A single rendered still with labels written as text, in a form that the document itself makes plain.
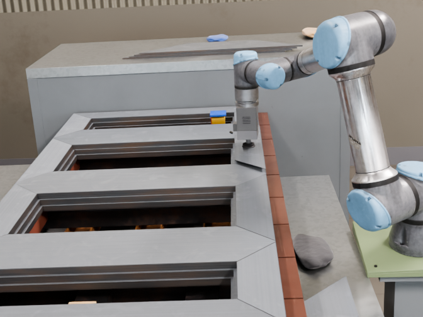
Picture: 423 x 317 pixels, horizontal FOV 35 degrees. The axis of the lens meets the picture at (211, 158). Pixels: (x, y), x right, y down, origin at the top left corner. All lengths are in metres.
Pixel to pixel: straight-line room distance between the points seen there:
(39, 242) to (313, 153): 1.47
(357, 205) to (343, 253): 0.23
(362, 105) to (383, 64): 2.74
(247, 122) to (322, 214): 0.37
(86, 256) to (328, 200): 0.97
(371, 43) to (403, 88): 2.79
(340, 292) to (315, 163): 1.25
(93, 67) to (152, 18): 1.62
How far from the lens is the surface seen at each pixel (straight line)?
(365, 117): 1.68
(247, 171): 1.98
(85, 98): 2.79
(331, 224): 2.08
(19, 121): 4.70
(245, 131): 2.11
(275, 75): 1.98
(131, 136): 2.39
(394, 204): 1.71
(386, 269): 1.80
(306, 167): 2.83
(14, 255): 1.62
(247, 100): 2.09
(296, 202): 2.23
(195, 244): 1.55
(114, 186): 1.94
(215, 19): 4.29
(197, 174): 1.98
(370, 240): 1.93
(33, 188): 2.01
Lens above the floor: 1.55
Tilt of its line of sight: 19 degrees down
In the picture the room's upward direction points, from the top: 3 degrees counter-clockwise
